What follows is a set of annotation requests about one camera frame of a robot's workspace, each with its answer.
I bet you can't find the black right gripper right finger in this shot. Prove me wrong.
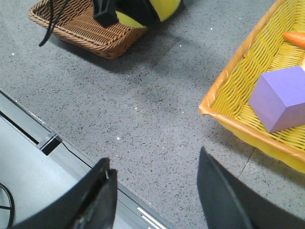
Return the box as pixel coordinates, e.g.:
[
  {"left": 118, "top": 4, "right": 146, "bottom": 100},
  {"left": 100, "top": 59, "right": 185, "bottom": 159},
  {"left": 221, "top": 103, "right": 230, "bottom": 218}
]
[{"left": 197, "top": 147, "right": 305, "bottom": 229}]

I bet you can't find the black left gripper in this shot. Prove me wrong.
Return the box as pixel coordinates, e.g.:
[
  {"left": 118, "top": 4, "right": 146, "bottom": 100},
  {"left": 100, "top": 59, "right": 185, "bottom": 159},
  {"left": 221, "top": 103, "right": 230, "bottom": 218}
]
[{"left": 92, "top": 0, "right": 161, "bottom": 27}]

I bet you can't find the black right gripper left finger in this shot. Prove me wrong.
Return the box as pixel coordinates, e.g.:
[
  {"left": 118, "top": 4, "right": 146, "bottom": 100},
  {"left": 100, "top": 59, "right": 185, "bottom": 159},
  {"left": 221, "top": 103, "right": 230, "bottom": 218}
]
[{"left": 13, "top": 157, "right": 117, "bottom": 229}]

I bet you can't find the yellow clear tape roll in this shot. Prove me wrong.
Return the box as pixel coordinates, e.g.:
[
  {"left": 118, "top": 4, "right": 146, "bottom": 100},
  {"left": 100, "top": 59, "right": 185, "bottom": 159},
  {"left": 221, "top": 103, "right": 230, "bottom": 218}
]
[{"left": 115, "top": 0, "right": 181, "bottom": 28}]

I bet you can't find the brown wicker basket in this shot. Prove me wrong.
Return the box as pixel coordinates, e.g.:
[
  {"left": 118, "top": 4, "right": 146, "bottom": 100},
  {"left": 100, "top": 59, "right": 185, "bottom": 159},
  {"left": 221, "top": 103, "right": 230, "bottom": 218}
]
[{"left": 28, "top": 0, "right": 149, "bottom": 60}]

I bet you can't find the purple foam block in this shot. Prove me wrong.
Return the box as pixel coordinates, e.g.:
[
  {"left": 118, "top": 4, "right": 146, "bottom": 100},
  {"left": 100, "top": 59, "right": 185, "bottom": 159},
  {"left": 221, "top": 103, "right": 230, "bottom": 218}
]
[{"left": 248, "top": 66, "right": 305, "bottom": 133}]

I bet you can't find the yellow woven basket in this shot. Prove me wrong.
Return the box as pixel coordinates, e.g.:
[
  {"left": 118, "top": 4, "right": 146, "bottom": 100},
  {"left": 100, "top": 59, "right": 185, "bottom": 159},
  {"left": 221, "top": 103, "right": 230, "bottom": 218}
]
[{"left": 199, "top": 0, "right": 305, "bottom": 172}]

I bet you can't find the orange toy carrot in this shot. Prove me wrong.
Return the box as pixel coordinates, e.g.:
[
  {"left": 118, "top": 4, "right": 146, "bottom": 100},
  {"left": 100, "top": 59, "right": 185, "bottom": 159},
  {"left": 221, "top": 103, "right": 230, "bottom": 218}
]
[{"left": 283, "top": 31, "right": 305, "bottom": 48}]

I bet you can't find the black bracket on table edge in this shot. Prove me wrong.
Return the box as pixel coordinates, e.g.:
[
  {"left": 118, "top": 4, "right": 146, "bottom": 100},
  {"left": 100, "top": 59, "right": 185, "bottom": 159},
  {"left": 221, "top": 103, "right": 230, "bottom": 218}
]
[{"left": 37, "top": 134, "right": 62, "bottom": 156}]

